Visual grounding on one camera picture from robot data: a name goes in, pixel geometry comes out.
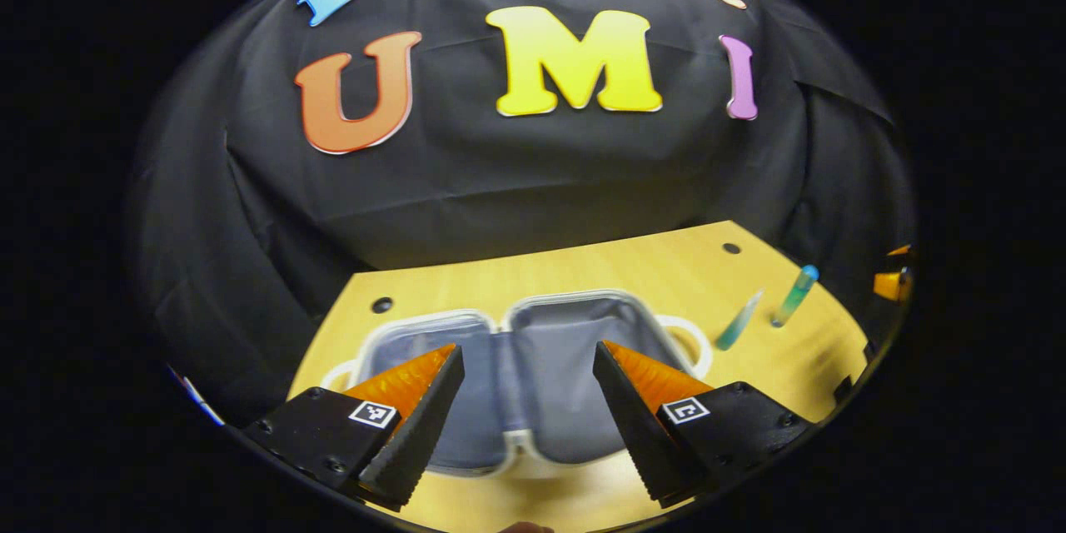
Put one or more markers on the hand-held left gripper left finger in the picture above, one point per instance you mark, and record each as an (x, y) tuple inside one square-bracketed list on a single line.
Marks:
[(416, 433)]

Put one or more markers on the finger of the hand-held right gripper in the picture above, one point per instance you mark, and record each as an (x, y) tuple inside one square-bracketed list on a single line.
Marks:
[(901, 251), (891, 286)]

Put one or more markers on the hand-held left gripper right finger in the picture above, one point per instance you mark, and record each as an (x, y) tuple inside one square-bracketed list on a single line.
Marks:
[(637, 425)]

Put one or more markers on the teal tube with blue cap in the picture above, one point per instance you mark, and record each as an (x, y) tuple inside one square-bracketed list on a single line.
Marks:
[(795, 296)]

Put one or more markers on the white suitcase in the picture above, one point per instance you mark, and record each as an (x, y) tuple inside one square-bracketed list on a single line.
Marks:
[(541, 350)]

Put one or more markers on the teal tube with clear cap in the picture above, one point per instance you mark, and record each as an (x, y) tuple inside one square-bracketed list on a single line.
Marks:
[(737, 325)]

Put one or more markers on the black round table grommet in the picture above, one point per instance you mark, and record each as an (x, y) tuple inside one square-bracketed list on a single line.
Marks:
[(382, 305), (732, 248)]

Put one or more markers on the black backdrop cloth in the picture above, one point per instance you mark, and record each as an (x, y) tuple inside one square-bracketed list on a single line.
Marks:
[(500, 175)]

